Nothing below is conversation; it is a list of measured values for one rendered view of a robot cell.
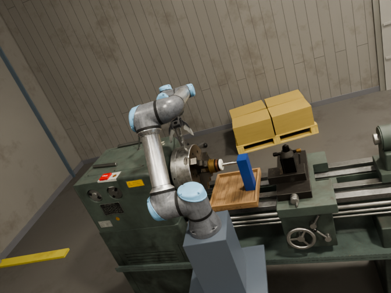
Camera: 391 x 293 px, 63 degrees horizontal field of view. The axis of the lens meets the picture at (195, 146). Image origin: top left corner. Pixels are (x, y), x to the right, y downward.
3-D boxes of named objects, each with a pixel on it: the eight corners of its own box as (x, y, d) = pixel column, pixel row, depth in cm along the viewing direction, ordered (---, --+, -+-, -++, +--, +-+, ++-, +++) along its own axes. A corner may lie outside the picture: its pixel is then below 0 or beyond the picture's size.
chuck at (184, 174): (186, 204, 197) (170, 159, 187) (198, 179, 225) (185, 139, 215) (199, 203, 194) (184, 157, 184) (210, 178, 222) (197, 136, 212)
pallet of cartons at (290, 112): (308, 111, 473) (304, 86, 457) (320, 136, 399) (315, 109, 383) (234, 129, 503) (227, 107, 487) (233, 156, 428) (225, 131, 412)
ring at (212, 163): (202, 165, 196) (216, 162, 192) (205, 157, 203) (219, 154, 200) (207, 177, 199) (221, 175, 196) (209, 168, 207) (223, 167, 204)
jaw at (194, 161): (192, 171, 201) (184, 165, 191) (192, 164, 203) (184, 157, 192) (209, 168, 197) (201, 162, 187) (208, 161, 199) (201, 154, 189)
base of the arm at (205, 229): (220, 236, 139) (213, 219, 135) (188, 241, 143) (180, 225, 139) (222, 213, 152) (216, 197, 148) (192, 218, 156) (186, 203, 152)
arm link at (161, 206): (181, 218, 136) (153, 96, 142) (149, 225, 139) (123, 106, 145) (188, 214, 147) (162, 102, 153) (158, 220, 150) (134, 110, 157)
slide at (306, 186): (278, 202, 174) (276, 195, 172) (278, 160, 210) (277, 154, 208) (313, 197, 168) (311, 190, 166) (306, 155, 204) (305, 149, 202)
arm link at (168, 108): (177, 95, 137) (191, 78, 183) (153, 102, 140) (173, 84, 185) (185, 120, 141) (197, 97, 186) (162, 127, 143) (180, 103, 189)
